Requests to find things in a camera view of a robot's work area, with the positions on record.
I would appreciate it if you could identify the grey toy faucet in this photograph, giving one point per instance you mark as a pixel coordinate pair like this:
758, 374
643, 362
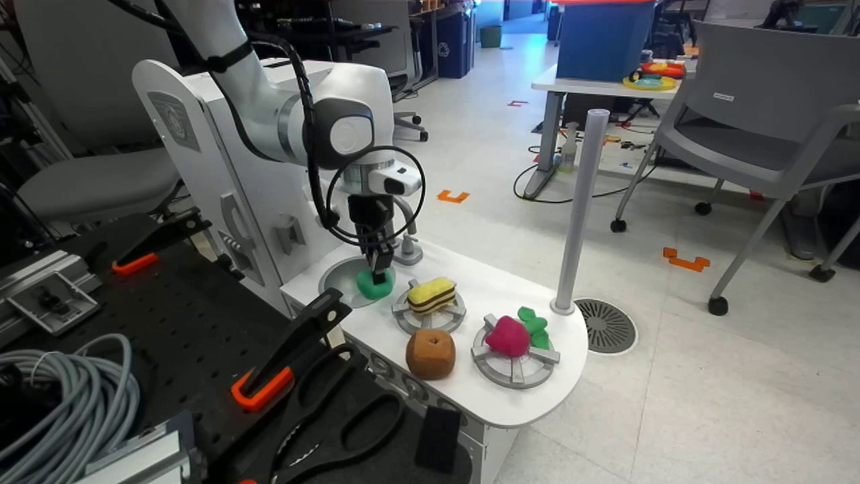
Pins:
410, 249

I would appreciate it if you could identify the white toy kitchen cabinet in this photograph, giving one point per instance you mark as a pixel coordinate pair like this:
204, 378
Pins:
223, 193

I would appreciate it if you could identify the grey office chair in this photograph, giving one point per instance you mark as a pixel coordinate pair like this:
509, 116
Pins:
88, 179

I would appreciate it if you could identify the grey plastic chair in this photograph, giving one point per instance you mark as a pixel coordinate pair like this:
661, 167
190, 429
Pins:
762, 116

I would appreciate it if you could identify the grey toy stove burner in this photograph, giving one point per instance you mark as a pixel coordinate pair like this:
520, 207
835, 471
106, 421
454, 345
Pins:
444, 322
524, 373

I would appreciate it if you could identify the pink radish plush toy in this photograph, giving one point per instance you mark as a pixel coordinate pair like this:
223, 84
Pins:
509, 336

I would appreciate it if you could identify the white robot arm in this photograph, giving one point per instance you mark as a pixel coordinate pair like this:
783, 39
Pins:
268, 103

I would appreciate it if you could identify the grey toy sink basin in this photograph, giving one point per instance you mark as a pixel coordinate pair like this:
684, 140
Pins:
337, 276

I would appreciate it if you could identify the green plush toy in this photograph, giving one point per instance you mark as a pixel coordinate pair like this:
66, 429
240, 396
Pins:
373, 285

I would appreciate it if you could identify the aluminium profile bar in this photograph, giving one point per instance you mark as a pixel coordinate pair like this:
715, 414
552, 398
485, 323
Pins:
135, 457

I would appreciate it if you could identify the metal mounting bracket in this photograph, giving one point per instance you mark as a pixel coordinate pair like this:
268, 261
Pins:
49, 302

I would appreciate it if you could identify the orange floor marker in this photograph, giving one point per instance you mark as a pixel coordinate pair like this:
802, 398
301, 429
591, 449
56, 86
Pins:
451, 198
685, 261

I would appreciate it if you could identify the grey upright pole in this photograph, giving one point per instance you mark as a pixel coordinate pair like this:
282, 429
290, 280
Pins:
579, 206

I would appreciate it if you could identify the grey work table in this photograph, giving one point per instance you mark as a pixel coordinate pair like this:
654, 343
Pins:
579, 90

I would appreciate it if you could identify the round floor drain grate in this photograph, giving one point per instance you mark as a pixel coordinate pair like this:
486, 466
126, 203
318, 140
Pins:
607, 327

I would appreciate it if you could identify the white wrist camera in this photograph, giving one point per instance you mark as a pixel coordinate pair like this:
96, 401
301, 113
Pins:
396, 179

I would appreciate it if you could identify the blue storage bin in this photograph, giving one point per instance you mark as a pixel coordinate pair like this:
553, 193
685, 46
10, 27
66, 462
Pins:
599, 42

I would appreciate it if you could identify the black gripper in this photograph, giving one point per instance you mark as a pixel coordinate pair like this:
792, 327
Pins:
371, 215

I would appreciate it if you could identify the toy burger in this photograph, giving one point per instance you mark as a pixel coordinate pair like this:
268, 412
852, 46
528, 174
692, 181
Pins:
431, 295

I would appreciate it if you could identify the small black box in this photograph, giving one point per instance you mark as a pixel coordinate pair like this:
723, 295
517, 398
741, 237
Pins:
439, 436

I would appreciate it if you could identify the black office chair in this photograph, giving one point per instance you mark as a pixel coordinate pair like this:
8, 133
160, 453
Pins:
410, 119

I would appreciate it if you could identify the brown plush toy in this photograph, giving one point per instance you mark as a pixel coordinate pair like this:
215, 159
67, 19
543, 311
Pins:
431, 353

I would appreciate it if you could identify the white toy kitchen counter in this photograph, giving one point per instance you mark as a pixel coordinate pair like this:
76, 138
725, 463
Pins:
501, 398

